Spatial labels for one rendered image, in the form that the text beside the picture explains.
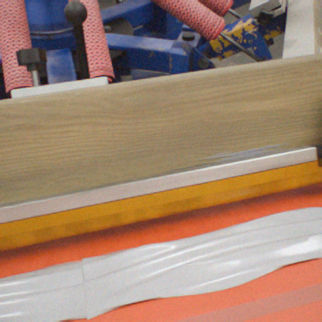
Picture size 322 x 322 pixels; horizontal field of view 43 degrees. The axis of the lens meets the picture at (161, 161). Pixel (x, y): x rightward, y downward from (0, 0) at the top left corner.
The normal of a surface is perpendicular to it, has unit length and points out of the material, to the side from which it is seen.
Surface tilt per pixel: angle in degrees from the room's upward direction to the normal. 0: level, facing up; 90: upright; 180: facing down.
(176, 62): 90
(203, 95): 56
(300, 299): 32
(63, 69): 0
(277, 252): 6
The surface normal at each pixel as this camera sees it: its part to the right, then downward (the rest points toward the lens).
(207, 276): 0.04, -0.69
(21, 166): 0.21, 0.12
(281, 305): -0.15, -0.97
